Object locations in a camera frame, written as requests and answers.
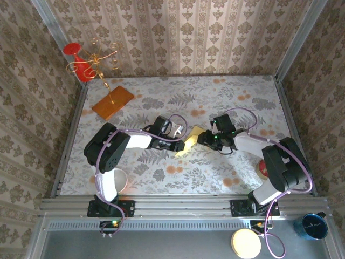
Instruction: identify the yellow cloth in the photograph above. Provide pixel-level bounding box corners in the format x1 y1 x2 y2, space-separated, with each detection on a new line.
174 125 205 159

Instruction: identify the floral table cloth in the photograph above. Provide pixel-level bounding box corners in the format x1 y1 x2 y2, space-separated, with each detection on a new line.
60 75 311 195

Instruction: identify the white bowl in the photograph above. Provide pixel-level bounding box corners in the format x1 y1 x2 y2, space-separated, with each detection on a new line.
113 168 128 194

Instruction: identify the small black circuit board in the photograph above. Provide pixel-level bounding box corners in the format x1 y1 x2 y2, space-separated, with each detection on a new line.
99 220 122 238
250 220 273 233

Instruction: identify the red plastic wine glass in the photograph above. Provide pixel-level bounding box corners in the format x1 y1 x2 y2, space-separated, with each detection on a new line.
63 43 94 83

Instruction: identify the pale yellow round disc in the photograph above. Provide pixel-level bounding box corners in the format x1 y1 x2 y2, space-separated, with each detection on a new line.
231 228 262 259

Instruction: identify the dark blue mug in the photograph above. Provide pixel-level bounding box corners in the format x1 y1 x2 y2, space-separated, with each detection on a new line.
293 212 329 241

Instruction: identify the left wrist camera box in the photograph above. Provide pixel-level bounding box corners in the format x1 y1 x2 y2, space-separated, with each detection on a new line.
171 123 188 137

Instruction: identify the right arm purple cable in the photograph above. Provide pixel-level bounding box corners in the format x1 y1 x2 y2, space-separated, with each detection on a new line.
223 107 313 257

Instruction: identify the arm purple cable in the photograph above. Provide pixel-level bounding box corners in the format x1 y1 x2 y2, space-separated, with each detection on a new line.
95 113 189 238
223 107 313 257

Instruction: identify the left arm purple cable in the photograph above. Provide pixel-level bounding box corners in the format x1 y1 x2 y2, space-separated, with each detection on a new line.
95 113 189 238

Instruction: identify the long aluminium frame rail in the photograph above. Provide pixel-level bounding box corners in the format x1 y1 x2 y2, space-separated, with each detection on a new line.
39 194 329 219

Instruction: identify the gold wire stand wooden base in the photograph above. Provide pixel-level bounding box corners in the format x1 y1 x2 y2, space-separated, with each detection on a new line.
66 37 135 121

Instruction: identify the aluminium table side rail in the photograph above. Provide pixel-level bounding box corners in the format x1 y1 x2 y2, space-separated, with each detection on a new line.
274 77 319 197
50 83 89 199

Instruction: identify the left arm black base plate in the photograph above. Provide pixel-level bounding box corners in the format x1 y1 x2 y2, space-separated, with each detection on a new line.
87 200 136 218

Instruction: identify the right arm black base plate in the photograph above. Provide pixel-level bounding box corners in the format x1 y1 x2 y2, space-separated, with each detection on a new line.
230 199 280 216

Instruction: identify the grey slotted cable duct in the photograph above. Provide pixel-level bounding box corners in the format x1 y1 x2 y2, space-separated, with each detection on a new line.
45 219 253 231

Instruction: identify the aluminium corner post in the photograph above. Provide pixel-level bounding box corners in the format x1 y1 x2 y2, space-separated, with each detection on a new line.
274 0 324 81
30 0 88 86

